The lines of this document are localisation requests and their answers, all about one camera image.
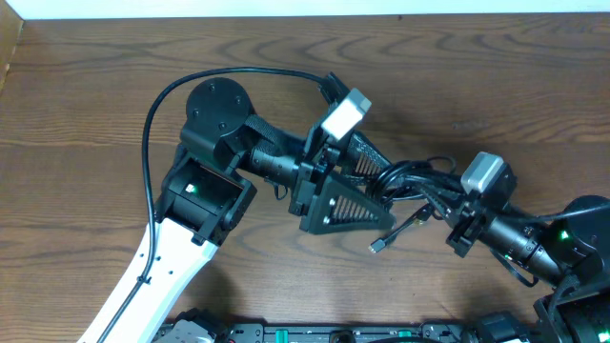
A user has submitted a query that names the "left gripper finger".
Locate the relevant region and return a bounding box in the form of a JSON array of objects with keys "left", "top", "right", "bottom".
[
  {"left": 299, "top": 173, "right": 396, "bottom": 234},
  {"left": 345, "top": 131, "right": 391, "bottom": 184}
]

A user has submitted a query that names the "black cable bundle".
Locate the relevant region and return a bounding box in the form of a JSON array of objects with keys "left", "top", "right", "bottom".
[{"left": 367, "top": 155, "right": 466, "bottom": 254}]

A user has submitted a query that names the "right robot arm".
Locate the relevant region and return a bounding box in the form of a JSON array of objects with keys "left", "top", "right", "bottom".
[{"left": 418, "top": 156, "right": 609, "bottom": 342}]

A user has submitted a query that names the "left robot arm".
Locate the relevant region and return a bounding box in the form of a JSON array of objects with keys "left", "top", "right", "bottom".
[{"left": 82, "top": 71, "right": 395, "bottom": 342}]

